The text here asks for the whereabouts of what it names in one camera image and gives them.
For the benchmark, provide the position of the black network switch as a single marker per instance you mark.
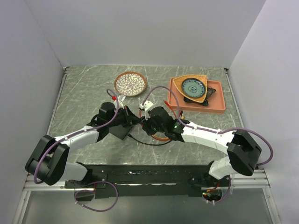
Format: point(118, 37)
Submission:
point(120, 132)

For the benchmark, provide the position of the pink rectangular tray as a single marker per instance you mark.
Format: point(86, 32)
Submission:
point(216, 103)

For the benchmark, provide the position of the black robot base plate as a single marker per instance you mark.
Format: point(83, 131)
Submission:
point(147, 180)

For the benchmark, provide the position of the aluminium frame rail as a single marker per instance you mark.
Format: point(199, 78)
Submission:
point(258, 180)

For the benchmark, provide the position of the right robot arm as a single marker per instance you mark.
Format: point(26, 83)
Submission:
point(241, 150)

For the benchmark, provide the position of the black dish under plates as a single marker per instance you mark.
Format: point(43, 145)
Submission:
point(210, 92)

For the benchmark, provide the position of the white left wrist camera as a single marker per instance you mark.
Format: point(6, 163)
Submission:
point(118, 101)

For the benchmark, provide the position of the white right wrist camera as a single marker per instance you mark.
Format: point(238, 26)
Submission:
point(146, 106)

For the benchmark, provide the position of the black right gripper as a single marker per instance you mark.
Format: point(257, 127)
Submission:
point(145, 122)

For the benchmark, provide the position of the teal round patterned plate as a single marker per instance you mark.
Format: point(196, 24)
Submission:
point(193, 88)

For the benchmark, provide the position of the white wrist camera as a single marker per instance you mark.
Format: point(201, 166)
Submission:
point(118, 101)
point(146, 106)

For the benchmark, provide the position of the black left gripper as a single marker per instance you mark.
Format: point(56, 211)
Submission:
point(131, 119)

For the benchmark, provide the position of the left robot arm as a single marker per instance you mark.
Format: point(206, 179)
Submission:
point(48, 162)

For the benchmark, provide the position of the floral patterned brown plate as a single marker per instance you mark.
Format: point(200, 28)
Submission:
point(130, 83)

